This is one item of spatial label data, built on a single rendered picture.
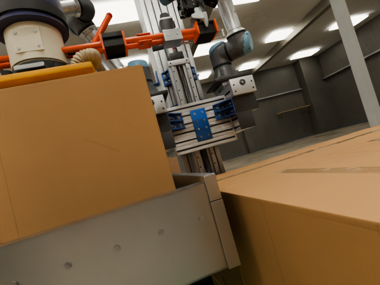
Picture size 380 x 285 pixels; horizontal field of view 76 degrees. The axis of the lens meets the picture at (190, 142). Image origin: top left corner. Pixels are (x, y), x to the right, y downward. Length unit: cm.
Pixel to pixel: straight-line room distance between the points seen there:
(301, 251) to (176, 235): 24
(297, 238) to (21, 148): 64
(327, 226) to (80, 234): 42
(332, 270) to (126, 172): 49
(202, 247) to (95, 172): 33
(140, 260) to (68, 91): 46
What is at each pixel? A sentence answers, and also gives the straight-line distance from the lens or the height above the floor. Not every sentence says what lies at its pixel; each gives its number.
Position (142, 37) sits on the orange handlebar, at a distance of 96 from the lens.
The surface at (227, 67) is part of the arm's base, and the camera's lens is 151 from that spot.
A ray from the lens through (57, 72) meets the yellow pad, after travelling 81.
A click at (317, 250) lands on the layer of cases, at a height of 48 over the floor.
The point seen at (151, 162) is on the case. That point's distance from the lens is 67.
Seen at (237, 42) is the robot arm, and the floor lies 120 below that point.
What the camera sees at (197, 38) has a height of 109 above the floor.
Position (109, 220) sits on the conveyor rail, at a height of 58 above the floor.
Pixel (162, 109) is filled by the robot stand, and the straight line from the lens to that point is 122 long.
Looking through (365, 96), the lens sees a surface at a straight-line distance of 408.
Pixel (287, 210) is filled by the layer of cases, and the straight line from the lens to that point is 44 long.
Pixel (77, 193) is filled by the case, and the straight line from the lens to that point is 69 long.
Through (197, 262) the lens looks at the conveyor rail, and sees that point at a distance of 57.
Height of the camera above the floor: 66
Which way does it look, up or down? 3 degrees up
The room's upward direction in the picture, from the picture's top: 16 degrees counter-clockwise
